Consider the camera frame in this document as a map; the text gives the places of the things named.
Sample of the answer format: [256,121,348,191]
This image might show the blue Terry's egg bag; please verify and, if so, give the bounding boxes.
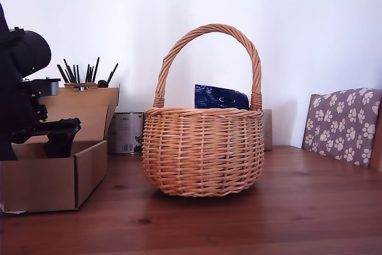
[194,84,250,110]

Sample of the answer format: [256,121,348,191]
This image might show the brown cardboard box with lid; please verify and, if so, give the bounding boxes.
[0,84,121,214]

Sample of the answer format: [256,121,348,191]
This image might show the cardboard stick holder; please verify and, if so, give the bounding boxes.
[64,82,99,91]

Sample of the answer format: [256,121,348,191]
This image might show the white paper scrap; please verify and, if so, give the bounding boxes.
[0,204,29,216]

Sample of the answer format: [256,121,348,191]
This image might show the tin can with paper label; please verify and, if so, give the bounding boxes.
[109,112,146,155]

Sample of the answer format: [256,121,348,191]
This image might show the paw print chair cover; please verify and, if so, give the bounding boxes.
[303,88,382,168]

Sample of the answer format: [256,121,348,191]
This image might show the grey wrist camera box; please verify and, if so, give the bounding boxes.
[22,78,61,96]

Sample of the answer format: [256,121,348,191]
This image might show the woven wicker basket with handle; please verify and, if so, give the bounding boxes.
[142,23,265,198]

